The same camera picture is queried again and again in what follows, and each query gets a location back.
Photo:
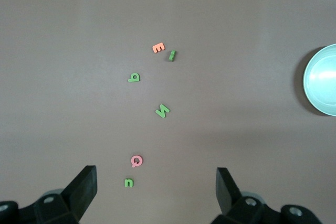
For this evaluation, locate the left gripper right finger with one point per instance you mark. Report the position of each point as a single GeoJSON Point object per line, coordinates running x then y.
{"type": "Point", "coordinates": [228, 195]}

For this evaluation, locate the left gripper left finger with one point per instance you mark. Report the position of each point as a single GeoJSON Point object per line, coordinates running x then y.
{"type": "Point", "coordinates": [81, 195]}

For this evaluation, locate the green foam letter n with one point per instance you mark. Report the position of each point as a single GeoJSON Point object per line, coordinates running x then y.
{"type": "Point", "coordinates": [162, 111]}
{"type": "Point", "coordinates": [131, 183]}

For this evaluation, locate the green foam letter p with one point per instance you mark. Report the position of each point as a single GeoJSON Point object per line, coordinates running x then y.
{"type": "Point", "coordinates": [130, 80]}

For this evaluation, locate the green foam letter B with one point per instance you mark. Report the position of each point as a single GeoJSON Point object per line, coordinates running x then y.
{"type": "Point", "coordinates": [172, 56]}

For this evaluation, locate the pink foam letter Q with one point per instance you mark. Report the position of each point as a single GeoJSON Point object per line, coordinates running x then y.
{"type": "Point", "coordinates": [132, 160]}

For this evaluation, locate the brown table cover sheet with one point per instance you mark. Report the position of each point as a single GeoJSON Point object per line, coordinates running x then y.
{"type": "Point", "coordinates": [78, 51]}

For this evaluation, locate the green plate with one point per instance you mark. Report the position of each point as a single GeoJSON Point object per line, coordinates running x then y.
{"type": "Point", "coordinates": [323, 82]}

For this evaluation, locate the orange foam letter E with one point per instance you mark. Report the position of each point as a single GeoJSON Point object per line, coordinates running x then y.
{"type": "Point", "coordinates": [158, 48]}

